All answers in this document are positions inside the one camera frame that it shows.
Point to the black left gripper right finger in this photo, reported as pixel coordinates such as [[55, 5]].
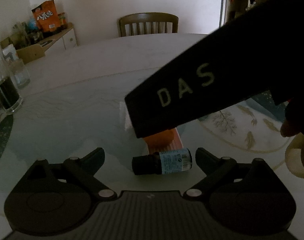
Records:
[[248, 198]]

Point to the glass jar dark liquid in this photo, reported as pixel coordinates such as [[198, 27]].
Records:
[[10, 98]]

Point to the dark wooden chair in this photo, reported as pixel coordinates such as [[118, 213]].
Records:
[[145, 23]]

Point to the small dark blue-label bottle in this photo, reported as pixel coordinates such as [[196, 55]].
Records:
[[161, 163]]

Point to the person's right hand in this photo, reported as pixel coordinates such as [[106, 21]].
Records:
[[294, 121]]

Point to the white side cabinet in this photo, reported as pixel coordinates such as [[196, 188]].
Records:
[[58, 43]]

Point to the drinking glass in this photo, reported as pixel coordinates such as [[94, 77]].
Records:
[[20, 73]]

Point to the orange snack bag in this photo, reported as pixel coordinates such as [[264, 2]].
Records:
[[46, 16]]

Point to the brown cardboard box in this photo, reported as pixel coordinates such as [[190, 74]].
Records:
[[31, 53]]

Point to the small orange box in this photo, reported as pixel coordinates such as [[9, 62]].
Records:
[[165, 141]]

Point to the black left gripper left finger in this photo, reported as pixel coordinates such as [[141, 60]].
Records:
[[53, 199]]

